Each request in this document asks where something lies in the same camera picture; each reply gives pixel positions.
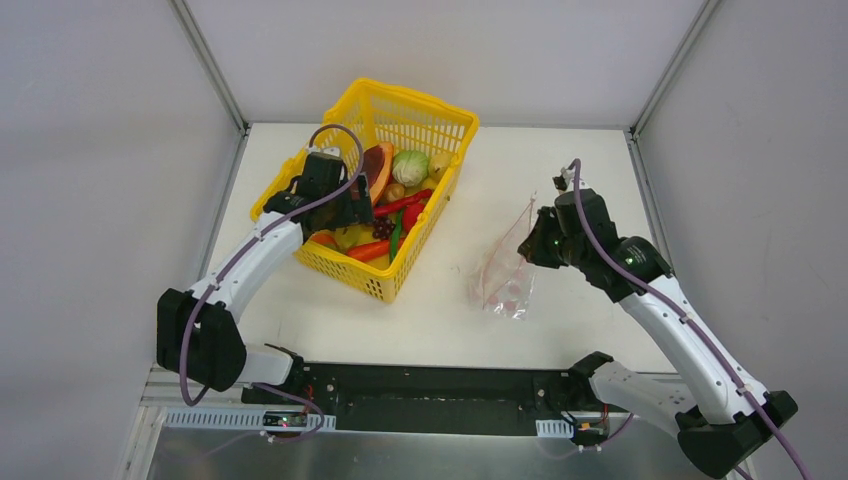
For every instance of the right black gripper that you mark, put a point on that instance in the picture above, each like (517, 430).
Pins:
(542, 235)

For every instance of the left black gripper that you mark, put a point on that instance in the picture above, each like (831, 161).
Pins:
(354, 208)

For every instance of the clear pink-dotted zip bag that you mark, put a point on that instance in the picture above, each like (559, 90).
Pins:
(502, 281)

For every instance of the yellow plastic basket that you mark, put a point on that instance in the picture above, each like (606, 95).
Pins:
(409, 119)

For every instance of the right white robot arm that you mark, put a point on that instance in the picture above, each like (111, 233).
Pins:
(726, 414)

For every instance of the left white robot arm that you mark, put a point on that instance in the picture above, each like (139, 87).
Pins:
(198, 336)

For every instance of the red chili pepper toy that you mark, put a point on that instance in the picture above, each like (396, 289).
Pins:
(393, 207)

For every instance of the purple grapes toy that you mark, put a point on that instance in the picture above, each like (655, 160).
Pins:
(383, 228)

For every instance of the yellow-green pepper toy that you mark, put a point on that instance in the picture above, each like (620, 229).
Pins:
(347, 237)

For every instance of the green bean toy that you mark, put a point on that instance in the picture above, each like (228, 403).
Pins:
(395, 238)

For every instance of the orange carrot toy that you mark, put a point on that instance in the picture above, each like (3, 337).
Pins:
(371, 251)

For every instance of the red tomato toy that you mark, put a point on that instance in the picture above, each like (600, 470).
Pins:
(411, 216)

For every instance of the green cabbage toy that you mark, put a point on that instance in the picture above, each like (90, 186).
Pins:
(410, 167)

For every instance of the yellow pear toy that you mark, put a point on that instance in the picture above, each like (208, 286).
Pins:
(438, 165)

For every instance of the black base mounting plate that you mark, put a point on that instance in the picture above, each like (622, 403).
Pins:
(438, 400)

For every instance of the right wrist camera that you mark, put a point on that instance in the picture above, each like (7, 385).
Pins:
(564, 181)

